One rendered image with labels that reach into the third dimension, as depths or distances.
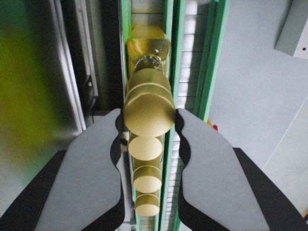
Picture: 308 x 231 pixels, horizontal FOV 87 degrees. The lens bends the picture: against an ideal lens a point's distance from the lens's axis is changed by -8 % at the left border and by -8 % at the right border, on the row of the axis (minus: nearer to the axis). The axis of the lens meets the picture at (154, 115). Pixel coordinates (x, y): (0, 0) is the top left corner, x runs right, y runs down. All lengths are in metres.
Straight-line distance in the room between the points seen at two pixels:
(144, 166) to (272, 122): 0.68
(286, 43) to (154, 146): 0.55
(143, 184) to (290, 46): 0.55
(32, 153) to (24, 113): 0.05
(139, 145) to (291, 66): 0.65
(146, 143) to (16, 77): 0.14
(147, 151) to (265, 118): 0.66
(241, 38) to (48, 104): 0.53
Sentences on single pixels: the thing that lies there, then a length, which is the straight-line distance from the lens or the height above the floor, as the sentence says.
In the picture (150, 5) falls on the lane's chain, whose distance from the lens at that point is 0.41.
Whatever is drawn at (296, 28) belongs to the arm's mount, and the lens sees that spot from 0.63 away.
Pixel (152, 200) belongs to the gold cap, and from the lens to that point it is 0.26.
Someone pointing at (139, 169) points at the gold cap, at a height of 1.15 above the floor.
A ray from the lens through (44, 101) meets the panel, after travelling 0.25.
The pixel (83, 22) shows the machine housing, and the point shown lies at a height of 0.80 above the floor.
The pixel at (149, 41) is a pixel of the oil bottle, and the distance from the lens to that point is 0.21.
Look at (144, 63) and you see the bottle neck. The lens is 0.17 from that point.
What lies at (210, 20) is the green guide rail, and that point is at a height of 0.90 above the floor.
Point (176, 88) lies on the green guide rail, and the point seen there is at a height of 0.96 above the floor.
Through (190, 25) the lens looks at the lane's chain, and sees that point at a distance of 0.42.
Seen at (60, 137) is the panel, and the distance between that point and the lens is 0.28.
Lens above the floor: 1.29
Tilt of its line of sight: 57 degrees down
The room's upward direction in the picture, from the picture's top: 176 degrees clockwise
